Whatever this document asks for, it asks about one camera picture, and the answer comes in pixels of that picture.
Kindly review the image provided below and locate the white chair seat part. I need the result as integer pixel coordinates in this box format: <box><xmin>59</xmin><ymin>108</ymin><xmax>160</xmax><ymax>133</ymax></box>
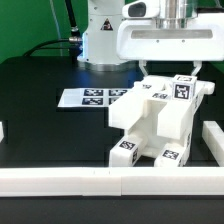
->
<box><xmin>134</xmin><ymin>100</ymin><xmax>194</xmax><ymax>164</ymax></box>

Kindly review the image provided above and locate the white front rail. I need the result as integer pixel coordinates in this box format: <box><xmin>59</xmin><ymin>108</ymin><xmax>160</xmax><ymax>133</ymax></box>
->
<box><xmin>0</xmin><ymin>167</ymin><xmax>224</xmax><ymax>197</ymax></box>

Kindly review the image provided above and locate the black cable on table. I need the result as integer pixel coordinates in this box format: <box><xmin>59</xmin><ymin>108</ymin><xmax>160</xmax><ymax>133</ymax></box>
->
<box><xmin>22</xmin><ymin>37</ymin><xmax>83</xmax><ymax>57</ymax></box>

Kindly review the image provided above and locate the black hanging cable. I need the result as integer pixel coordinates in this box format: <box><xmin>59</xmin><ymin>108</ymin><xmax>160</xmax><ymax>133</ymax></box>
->
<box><xmin>64</xmin><ymin>0</ymin><xmax>80</xmax><ymax>38</ymax></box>

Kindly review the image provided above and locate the white rail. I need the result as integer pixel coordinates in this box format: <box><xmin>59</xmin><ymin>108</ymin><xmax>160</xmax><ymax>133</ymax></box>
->
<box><xmin>0</xmin><ymin>167</ymin><xmax>224</xmax><ymax>197</ymax></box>
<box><xmin>202</xmin><ymin>121</ymin><xmax>224</xmax><ymax>167</ymax></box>

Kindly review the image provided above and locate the white right rail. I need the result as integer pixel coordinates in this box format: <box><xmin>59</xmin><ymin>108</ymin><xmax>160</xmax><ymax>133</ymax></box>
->
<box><xmin>202</xmin><ymin>121</ymin><xmax>224</xmax><ymax>167</ymax></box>

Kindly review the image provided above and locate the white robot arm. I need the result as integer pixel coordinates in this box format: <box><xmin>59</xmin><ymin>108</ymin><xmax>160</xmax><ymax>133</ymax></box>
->
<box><xmin>78</xmin><ymin>0</ymin><xmax>224</xmax><ymax>74</ymax></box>

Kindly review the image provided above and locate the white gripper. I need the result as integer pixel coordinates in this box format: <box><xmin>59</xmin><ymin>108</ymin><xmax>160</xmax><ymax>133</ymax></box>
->
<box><xmin>116</xmin><ymin>14</ymin><xmax>224</xmax><ymax>77</ymax></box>

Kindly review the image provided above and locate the white left rail stub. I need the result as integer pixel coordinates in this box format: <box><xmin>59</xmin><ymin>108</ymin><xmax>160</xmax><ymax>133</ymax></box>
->
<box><xmin>0</xmin><ymin>121</ymin><xmax>4</xmax><ymax>143</ymax></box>

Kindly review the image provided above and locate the white marker base plate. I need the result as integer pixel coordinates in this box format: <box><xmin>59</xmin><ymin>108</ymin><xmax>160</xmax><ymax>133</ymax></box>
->
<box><xmin>58</xmin><ymin>88</ymin><xmax>128</xmax><ymax>108</ymax></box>

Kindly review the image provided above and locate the white chair back frame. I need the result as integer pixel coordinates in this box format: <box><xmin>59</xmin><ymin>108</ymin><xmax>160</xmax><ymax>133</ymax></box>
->
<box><xmin>109</xmin><ymin>74</ymin><xmax>215</xmax><ymax>140</ymax></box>

